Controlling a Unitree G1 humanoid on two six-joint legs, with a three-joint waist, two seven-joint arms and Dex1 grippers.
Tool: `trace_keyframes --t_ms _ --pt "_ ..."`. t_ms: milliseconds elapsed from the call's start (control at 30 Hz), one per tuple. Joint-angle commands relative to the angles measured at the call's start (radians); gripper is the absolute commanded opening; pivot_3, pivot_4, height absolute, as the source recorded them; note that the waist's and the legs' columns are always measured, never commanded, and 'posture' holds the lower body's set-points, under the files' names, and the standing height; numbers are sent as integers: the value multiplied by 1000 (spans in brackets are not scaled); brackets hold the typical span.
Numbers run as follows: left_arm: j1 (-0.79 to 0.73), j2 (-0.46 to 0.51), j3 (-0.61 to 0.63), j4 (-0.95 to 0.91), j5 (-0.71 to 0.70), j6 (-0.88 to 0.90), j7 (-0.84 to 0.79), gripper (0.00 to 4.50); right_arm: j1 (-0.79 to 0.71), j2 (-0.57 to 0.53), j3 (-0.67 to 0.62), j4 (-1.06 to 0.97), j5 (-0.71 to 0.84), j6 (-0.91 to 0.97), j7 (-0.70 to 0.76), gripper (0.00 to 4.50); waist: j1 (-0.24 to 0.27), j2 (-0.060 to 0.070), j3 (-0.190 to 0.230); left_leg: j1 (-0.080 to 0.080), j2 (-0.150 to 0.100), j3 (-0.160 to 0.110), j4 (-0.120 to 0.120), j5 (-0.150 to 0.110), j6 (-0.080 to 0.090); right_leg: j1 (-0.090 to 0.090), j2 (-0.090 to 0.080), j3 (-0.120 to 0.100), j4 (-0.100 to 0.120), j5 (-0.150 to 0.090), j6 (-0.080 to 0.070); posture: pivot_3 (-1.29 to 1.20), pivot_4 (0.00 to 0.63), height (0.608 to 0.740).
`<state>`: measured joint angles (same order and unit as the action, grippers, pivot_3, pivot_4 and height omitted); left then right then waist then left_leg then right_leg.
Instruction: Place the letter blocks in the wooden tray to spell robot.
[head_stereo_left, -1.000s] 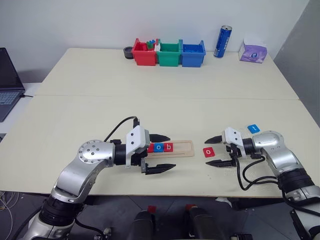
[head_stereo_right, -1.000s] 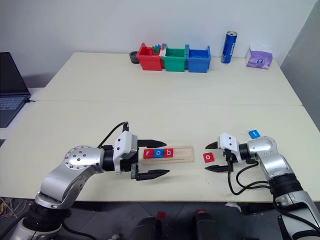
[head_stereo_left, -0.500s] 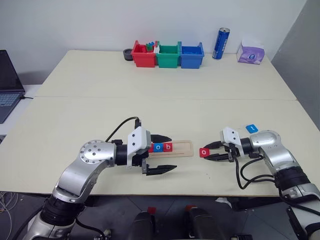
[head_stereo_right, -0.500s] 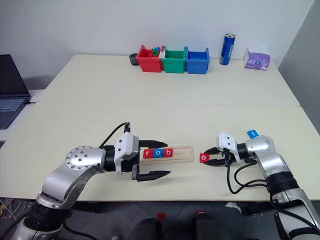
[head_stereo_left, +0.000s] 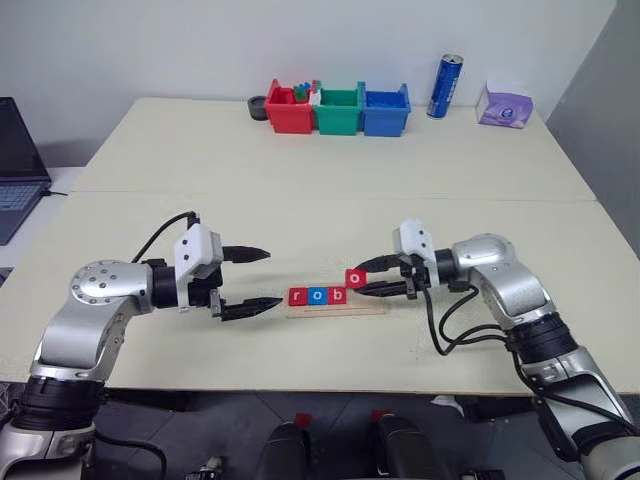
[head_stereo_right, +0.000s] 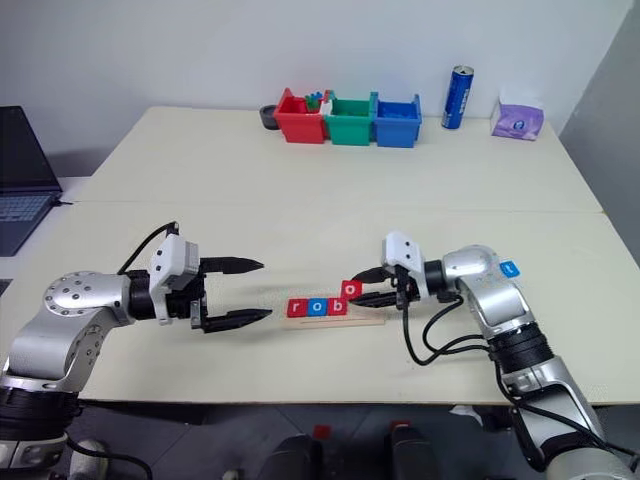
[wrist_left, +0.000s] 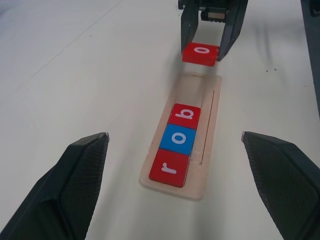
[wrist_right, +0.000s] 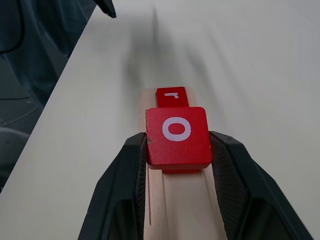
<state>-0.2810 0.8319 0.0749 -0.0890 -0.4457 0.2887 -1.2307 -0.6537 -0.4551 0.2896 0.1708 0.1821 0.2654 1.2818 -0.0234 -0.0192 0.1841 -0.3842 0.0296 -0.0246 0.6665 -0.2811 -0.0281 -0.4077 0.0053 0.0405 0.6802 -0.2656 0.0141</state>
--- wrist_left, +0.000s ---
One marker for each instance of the blue tile letter o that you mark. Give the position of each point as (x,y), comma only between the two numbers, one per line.
(167,147)

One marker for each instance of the light wooden letter tray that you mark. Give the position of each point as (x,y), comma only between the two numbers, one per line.
(198,180)

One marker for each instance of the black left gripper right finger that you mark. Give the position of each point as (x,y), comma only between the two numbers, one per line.
(285,180)

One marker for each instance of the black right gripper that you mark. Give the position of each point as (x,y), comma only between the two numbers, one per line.
(215,6)

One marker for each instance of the dark grey upright post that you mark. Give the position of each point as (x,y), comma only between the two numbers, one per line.
(312,40)

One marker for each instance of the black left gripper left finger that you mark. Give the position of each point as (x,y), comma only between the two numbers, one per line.
(62,190)

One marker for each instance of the red tile letter r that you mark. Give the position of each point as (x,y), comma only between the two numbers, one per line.
(180,178)

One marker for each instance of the red tile letter b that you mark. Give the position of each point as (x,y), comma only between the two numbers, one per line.
(176,123)

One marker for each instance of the red tile letter o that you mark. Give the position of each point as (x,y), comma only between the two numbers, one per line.
(192,58)

